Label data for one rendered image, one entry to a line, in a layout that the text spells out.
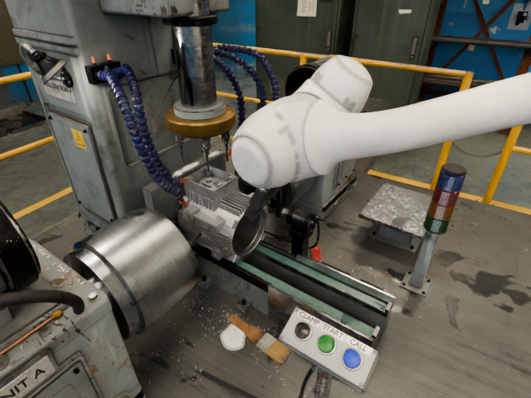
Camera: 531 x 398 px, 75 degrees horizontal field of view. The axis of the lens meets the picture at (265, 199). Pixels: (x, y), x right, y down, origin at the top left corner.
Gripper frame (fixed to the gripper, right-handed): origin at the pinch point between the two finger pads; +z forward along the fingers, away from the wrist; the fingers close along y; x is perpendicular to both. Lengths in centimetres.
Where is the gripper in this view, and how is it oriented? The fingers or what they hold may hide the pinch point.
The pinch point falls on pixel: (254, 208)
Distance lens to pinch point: 84.9
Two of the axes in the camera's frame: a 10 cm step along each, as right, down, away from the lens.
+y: -5.8, 4.5, -6.8
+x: 7.1, 6.9, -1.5
